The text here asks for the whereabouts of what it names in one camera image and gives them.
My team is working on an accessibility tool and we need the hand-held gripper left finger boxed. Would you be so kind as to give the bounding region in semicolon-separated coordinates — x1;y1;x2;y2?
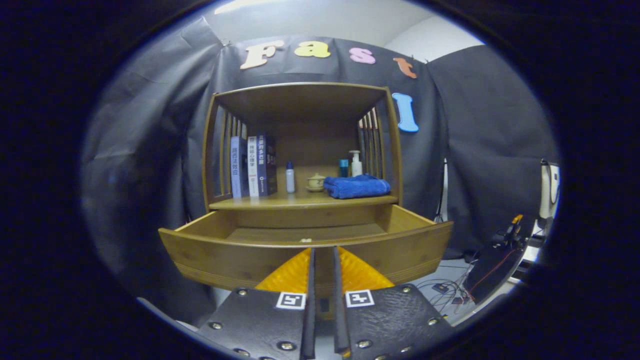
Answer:
196;247;317;360

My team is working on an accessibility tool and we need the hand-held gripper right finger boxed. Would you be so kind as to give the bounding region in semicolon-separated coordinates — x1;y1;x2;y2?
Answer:
333;246;456;360

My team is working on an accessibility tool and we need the wooden drawer with black knob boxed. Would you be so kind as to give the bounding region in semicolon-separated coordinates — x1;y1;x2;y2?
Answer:
158;204;454;292

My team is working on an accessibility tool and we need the wooden countertop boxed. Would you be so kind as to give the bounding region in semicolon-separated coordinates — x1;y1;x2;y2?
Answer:
209;167;399;211

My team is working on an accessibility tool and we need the wooden cabinet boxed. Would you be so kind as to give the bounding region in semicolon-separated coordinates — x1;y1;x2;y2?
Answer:
202;82;405;211

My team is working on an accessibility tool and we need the black device with orange tip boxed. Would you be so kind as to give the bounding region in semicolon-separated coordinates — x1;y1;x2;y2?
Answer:
462;214;538;303

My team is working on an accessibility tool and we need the folded blue towel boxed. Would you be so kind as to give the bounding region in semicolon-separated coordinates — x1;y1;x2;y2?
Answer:
323;174;392;200

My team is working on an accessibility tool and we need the white book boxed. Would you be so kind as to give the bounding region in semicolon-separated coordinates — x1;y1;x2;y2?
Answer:
247;135;261;198

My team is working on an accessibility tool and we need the light blue-grey book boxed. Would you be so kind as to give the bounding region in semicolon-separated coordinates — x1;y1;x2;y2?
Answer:
230;136;249;199

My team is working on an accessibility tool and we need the dark blue book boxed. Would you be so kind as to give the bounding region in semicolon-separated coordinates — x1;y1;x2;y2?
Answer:
256;133;278;197

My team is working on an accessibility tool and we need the white object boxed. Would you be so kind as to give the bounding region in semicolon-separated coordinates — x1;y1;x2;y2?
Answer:
538;159;561;221

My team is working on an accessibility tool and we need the tangle of floor cables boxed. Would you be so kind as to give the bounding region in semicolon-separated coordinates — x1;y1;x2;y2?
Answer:
417;265;476;313

